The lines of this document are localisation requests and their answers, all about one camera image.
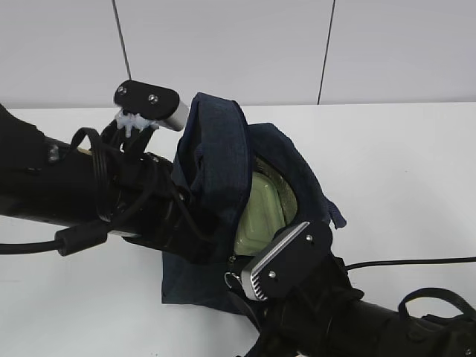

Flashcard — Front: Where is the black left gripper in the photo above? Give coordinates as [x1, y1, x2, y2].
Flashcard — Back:
[112, 154, 219, 265]

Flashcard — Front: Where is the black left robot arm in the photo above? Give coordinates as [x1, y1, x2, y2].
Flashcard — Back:
[1, 109, 217, 264]

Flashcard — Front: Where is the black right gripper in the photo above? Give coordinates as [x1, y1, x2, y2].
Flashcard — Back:
[229, 254, 364, 356]

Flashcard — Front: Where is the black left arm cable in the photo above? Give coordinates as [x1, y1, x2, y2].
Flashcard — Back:
[0, 126, 209, 257]

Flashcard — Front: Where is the dark blue lunch bag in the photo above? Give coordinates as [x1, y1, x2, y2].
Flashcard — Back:
[161, 93, 347, 314]

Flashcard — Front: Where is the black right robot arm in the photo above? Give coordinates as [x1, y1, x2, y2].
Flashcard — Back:
[230, 254, 475, 356]

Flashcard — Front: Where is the green lid glass container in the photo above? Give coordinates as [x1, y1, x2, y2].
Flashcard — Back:
[234, 173, 286, 256]

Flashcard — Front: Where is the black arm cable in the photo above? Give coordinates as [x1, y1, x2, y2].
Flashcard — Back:
[0, 126, 209, 257]
[344, 256, 476, 324]

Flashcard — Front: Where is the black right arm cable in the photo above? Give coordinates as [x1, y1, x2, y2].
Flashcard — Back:
[344, 256, 476, 324]

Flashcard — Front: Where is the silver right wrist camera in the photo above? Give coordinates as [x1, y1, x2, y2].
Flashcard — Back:
[241, 221, 332, 301]

